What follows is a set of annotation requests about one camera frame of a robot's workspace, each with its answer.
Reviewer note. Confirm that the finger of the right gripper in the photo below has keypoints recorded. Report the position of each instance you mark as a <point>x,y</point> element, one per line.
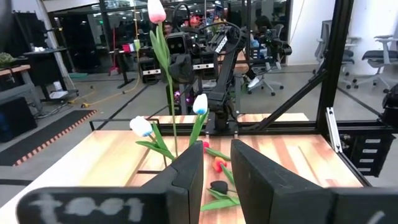
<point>187,70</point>
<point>177,70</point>

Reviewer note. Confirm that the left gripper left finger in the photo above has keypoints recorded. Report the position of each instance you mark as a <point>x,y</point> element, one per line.
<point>109,208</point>

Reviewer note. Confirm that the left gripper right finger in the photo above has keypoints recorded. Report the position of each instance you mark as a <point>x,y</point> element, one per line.
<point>295,199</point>

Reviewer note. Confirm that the white blue tulip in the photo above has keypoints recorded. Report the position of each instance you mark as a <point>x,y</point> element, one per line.
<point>140,126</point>
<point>200,104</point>

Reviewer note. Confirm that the pink tulip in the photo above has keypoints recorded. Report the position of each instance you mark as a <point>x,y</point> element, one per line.
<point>156,11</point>

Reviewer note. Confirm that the red tulip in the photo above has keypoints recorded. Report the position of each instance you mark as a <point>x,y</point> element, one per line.
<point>206,146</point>

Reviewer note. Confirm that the orange tulip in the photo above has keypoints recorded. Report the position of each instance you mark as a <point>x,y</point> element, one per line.
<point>219,163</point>

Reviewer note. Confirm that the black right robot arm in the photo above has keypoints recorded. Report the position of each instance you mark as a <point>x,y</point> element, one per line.
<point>225,77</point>

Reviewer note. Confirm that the person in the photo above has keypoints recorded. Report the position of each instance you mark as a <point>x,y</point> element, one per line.
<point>264,28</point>
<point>168,28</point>

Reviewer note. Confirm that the green box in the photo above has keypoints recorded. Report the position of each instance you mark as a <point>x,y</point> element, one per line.
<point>137,45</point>

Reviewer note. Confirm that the red box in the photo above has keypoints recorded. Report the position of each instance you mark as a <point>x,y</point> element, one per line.
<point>126,48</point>

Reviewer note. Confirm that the red broom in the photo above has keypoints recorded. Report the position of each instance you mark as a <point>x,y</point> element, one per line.
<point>113,70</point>

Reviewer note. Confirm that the grey office chair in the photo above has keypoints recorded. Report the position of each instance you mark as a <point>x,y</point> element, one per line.
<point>276,34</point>
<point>329,40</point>

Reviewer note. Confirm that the black tulip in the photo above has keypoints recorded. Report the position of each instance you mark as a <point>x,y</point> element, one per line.
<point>219,186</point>

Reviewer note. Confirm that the black labelled equipment box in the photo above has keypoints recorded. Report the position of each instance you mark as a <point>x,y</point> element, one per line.
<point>367,155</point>

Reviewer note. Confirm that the black floor mat striped edge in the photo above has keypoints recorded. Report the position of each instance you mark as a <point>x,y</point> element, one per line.
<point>37,140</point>

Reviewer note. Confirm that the black wheeled rack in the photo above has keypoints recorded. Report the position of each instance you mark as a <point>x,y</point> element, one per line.
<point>53,53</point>

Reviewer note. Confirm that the black floor case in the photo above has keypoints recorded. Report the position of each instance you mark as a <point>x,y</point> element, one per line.
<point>15,119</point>

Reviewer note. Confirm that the wooden bench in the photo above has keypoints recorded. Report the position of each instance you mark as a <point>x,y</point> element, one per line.
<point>15,69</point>

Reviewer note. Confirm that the white office chair black seat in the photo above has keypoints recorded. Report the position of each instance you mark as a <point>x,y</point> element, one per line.
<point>376,55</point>

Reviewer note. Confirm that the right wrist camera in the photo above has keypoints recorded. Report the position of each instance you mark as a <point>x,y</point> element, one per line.
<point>176,43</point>

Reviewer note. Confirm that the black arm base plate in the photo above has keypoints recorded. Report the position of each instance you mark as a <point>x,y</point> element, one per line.
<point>222,127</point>

